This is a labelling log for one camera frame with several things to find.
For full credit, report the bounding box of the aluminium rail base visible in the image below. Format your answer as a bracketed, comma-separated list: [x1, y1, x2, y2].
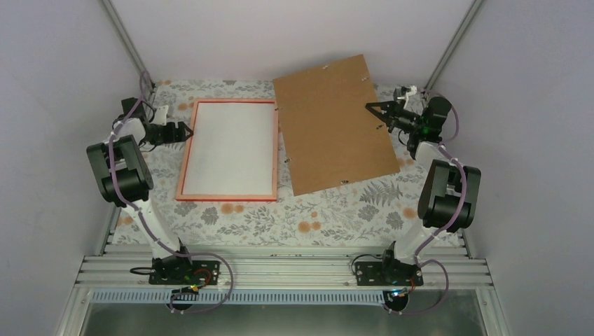
[75, 244, 494, 291]

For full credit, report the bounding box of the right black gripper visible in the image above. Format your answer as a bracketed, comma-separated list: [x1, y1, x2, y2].
[365, 99, 424, 133]

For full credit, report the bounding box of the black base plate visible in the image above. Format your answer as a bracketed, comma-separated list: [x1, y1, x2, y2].
[148, 260, 221, 286]
[354, 262, 424, 286]

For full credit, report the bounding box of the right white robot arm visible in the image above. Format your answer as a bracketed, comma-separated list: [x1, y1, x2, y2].
[366, 95, 481, 285]

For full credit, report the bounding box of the grey slotted cable duct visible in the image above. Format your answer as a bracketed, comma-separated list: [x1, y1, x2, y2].
[90, 289, 400, 306]

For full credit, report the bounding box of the brown backing board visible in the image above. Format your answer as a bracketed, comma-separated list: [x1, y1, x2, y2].
[273, 55, 400, 196]

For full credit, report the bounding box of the red picture frame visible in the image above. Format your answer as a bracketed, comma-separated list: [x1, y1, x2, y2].
[175, 98, 280, 203]

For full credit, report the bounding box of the landscape photo print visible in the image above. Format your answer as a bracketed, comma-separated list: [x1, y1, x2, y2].
[181, 101, 275, 197]

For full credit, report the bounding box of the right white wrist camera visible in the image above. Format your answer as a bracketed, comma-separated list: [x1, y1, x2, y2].
[393, 85, 417, 102]

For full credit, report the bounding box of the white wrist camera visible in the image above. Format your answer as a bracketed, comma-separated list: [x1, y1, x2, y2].
[151, 105, 169, 126]
[393, 85, 417, 102]

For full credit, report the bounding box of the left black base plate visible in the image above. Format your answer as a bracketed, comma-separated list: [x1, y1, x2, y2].
[148, 260, 221, 286]

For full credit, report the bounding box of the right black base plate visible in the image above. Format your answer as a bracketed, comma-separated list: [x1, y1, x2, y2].
[354, 262, 424, 286]

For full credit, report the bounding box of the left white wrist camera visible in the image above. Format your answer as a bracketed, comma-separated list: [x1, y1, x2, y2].
[151, 105, 169, 126]

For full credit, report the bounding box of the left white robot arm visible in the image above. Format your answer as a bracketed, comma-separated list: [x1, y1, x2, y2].
[86, 97, 195, 284]

